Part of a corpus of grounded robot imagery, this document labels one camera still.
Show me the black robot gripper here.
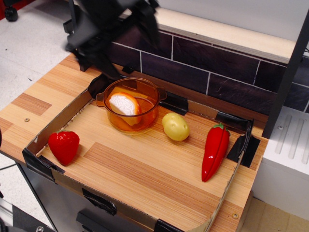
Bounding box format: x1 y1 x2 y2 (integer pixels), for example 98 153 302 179
65 0 160 81

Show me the light wooden shelf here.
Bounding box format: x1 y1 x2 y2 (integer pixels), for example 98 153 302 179
156 8 296 64

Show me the red toy chili pepper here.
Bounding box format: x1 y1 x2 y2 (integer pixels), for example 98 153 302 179
201 123 230 182

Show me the yellow toy potato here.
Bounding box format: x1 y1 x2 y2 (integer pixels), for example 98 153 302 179
162 113 190 141

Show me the red toy strawberry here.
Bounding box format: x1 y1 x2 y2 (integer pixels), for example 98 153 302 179
48 130 80 166

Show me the cardboard fence with black tape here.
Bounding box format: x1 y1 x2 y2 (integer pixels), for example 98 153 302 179
23 75 260 232

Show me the orange transparent plastic pot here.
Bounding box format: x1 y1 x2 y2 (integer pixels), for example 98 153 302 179
96 78 167 131

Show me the white ribbed cabinet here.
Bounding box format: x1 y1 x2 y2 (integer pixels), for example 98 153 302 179
252 107 309 220

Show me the black office chair base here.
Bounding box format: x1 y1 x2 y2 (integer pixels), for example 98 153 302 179
4 6 18 22

